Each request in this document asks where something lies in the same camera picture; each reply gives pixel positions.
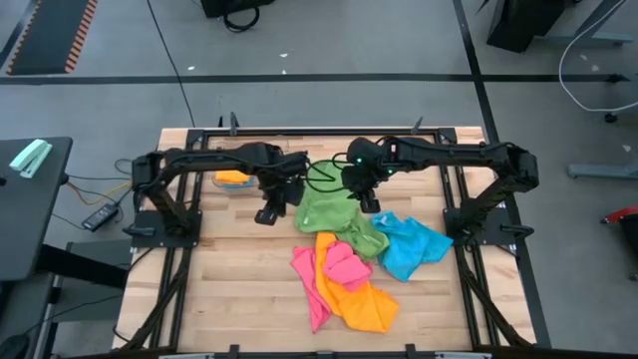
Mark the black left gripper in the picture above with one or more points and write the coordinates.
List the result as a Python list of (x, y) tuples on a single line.
[(286, 177)]

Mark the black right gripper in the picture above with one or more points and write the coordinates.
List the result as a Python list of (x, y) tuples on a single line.
[(366, 164)]

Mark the green microfiber towel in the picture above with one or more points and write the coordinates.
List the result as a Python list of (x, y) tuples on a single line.
[(324, 209)]

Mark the orange microfiber towel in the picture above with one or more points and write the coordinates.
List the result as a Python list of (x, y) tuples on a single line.
[(231, 176), (364, 306)]

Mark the pink microfiber towel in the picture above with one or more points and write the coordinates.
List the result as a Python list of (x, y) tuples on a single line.
[(349, 269)]

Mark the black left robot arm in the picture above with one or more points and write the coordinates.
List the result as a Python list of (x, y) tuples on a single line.
[(199, 159)]

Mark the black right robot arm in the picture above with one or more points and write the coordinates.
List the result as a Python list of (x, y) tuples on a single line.
[(458, 152)]

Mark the clear plastic bin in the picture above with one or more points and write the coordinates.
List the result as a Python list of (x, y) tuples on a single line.
[(249, 188)]

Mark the black power adapter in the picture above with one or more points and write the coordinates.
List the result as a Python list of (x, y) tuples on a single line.
[(99, 217)]

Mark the black metal crossbar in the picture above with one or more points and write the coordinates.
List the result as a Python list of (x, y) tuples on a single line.
[(85, 266)]

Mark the black equipment box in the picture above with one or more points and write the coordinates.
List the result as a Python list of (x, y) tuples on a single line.
[(234, 6)]

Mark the grey desk leg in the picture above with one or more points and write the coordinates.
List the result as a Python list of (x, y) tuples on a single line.
[(598, 39), (603, 171)]

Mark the black side table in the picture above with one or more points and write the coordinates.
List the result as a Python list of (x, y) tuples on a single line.
[(30, 219)]

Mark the black cabinet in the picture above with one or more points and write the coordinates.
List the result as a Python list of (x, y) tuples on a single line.
[(523, 22)]

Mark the mint green stapler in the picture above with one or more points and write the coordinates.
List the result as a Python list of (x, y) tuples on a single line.
[(30, 157)]

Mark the red cart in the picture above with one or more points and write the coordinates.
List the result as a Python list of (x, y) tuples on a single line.
[(623, 213)]

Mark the black caster wheel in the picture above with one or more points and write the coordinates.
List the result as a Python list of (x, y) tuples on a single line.
[(611, 118)]

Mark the black orange-striped floor mat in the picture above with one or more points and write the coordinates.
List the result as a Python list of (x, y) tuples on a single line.
[(50, 35)]

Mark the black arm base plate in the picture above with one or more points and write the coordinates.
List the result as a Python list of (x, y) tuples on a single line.
[(498, 219), (149, 240)]

